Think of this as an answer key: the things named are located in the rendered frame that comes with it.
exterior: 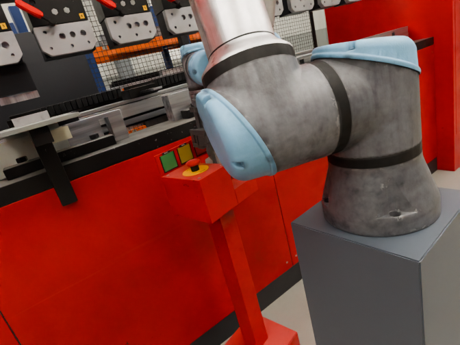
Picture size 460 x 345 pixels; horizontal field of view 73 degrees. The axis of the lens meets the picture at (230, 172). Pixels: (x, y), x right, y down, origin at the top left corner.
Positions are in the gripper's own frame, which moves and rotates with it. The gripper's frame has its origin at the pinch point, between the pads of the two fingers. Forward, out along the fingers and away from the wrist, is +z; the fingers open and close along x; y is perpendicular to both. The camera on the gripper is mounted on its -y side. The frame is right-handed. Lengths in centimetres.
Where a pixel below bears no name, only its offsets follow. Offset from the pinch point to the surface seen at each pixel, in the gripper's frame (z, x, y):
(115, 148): -11.8, 17.2, 25.4
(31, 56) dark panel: -44, 7, 93
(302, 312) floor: 73, -23, -5
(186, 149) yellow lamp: -8.0, 4.4, 9.5
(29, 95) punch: -30, 27, 45
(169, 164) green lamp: -6.3, 11.5, 9.3
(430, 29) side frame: -20, -176, -18
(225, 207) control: 5.1, 9.3, -6.9
